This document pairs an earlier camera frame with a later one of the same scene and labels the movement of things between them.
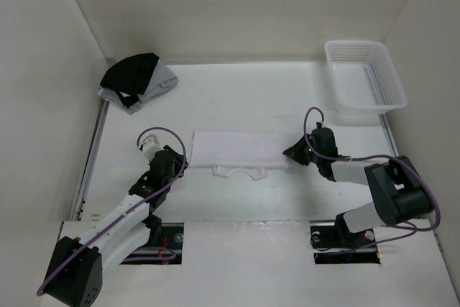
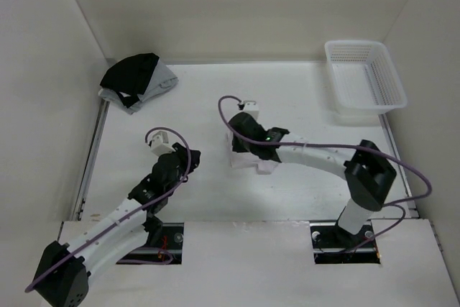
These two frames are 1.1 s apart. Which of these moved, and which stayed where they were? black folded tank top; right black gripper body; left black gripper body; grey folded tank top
Moved: right black gripper body
Stayed: left black gripper body; black folded tank top; grey folded tank top
